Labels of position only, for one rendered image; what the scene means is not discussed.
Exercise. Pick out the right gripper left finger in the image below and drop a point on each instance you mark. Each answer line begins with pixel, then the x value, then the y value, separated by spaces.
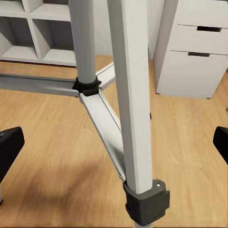
pixel 11 143

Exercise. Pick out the desk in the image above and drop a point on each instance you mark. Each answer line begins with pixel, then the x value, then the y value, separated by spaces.
pixel 191 54

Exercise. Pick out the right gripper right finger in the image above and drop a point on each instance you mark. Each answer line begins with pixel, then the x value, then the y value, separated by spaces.
pixel 220 141

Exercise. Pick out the bookcase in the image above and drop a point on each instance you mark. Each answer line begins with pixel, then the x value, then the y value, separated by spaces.
pixel 38 14

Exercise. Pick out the camera tripod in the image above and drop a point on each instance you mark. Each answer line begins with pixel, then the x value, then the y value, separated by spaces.
pixel 128 140

